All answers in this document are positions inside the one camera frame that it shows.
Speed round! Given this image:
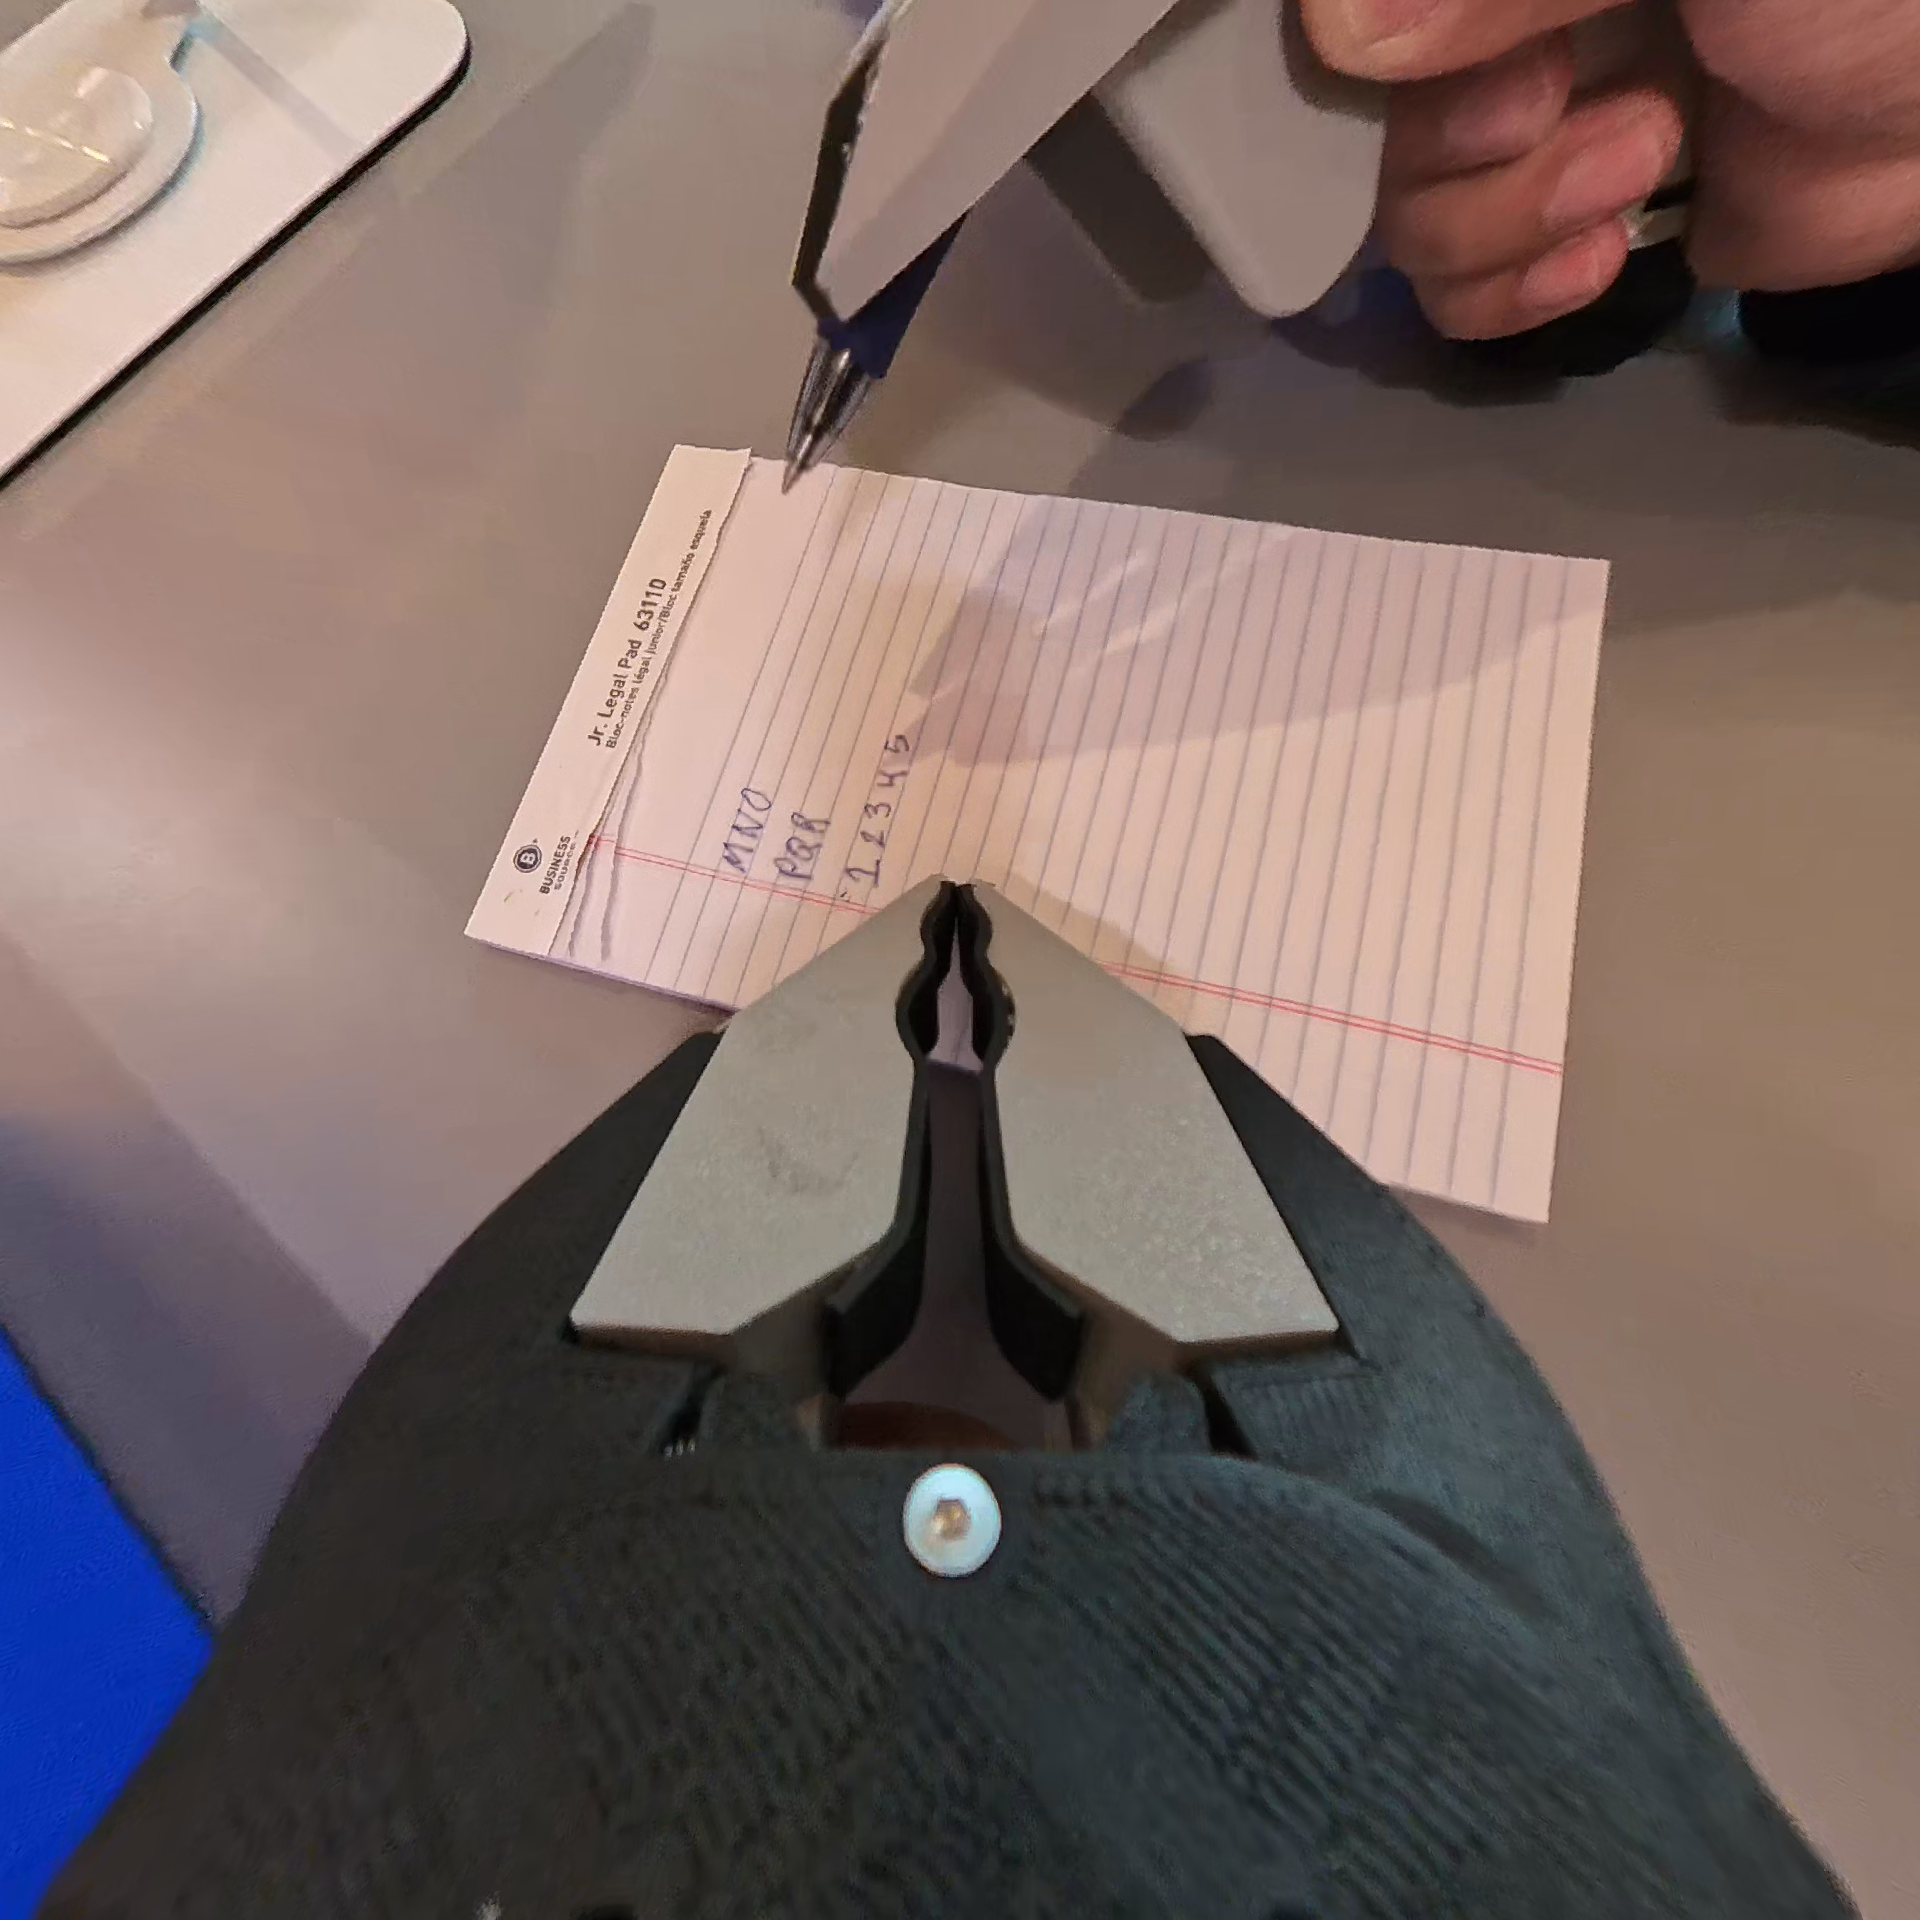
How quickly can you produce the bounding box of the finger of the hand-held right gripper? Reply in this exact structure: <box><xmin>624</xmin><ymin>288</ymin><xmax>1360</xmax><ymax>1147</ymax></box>
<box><xmin>1093</xmin><ymin>0</ymin><xmax>1391</xmax><ymax>320</ymax></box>
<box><xmin>787</xmin><ymin>0</ymin><xmax>1192</xmax><ymax>337</ymax></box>

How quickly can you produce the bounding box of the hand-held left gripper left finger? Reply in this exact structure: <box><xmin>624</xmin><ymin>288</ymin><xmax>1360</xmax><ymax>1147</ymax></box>
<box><xmin>567</xmin><ymin>881</ymin><xmax>955</xmax><ymax>1394</ymax></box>

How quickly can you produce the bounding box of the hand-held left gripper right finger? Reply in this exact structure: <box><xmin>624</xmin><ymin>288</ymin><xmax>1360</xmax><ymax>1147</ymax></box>
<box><xmin>957</xmin><ymin>882</ymin><xmax>1345</xmax><ymax>1401</ymax></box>

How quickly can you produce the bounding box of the blue ballpoint pen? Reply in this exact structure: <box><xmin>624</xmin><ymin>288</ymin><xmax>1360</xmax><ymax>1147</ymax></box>
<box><xmin>777</xmin><ymin>0</ymin><xmax>969</xmax><ymax>495</ymax></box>

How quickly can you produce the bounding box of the white lined legal pad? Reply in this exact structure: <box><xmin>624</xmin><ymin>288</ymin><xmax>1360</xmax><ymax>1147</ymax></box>
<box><xmin>461</xmin><ymin>441</ymin><xmax>1613</xmax><ymax>1231</ymax></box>

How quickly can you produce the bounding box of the grey desk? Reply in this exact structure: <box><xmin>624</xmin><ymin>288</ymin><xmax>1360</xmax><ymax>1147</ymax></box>
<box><xmin>0</xmin><ymin>0</ymin><xmax>1920</xmax><ymax>1920</ymax></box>

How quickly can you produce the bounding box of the person's right hand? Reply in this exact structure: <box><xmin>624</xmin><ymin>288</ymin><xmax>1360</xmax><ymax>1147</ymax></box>
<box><xmin>1299</xmin><ymin>0</ymin><xmax>1920</xmax><ymax>345</ymax></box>

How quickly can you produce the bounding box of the blue plastic bin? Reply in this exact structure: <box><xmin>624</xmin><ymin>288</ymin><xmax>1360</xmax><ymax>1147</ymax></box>
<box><xmin>0</xmin><ymin>1329</ymin><xmax>216</xmax><ymax>1920</ymax></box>

